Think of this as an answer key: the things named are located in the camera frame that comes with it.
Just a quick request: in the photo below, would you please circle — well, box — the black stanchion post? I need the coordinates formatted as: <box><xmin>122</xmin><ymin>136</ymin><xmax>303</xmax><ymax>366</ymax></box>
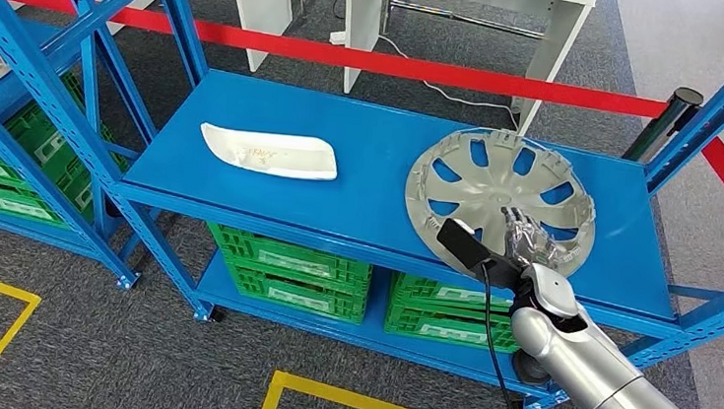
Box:
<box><xmin>621</xmin><ymin>82</ymin><xmax>706</xmax><ymax>170</ymax></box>

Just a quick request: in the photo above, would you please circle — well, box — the white plastic trim part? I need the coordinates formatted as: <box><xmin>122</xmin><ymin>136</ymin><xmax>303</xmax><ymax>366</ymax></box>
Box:
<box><xmin>196</xmin><ymin>121</ymin><xmax>342</xmax><ymax>183</ymax></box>

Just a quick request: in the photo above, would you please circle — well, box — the white desk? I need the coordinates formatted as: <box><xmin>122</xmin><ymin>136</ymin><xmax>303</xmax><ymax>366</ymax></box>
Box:
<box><xmin>333</xmin><ymin>0</ymin><xmax>597</xmax><ymax>142</ymax></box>

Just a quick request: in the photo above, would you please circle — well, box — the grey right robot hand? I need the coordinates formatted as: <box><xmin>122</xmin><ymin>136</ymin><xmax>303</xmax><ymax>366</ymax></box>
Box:
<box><xmin>496</xmin><ymin>206</ymin><xmax>574</xmax><ymax>276</ymax></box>

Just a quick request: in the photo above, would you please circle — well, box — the white furniture panel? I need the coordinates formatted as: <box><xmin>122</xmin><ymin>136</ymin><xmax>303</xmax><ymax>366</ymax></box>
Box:
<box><xmin>216</xmin><ymin>0</ymin><xmax>296</xmax><ymax>76</ymax></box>

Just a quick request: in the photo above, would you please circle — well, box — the white power cable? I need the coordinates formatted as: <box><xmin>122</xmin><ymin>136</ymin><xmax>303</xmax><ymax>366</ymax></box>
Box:
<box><xmin>368</xmin><ymin>34</ymin><xmax>529</xmax><ymax>131</ymax></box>

